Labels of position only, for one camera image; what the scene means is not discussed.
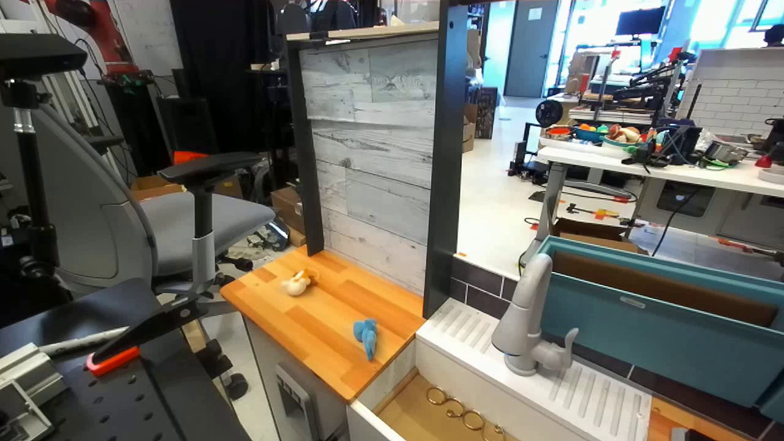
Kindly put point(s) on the black camera stand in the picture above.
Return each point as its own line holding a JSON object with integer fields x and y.
{"x": 23, "y": 62}

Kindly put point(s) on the white toy sink unit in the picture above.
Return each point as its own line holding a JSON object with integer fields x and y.
{"x": 452, "y": 386}

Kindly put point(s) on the white marble backsplash panel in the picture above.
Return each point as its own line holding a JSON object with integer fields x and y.
{"x": 371, "y": 106}

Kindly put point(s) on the white cluttered desk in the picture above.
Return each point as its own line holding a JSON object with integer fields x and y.
{"x": 563, "y": 154}

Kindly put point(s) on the black clamp orange handle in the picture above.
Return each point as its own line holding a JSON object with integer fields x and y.
{"x": 126, "y": 349}

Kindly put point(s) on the blue plush toy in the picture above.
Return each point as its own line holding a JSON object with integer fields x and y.
{"x": 366, "y": 333}

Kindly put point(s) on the black vertical post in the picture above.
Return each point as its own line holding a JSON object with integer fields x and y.
{"x": 447, "y": 154}

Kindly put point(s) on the grey office chair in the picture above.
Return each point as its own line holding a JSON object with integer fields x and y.
{"x": 107, "y": 236}

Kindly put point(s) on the cream bear plush toy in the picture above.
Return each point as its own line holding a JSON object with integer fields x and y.
{"x": 298, "y": 282}

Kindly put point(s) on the teal storage bin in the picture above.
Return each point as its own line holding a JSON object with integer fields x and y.
{"x": 711, "y": 328}

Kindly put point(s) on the grey toy faucet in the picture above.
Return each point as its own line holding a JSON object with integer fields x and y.
{"x": 519, "y": 333}

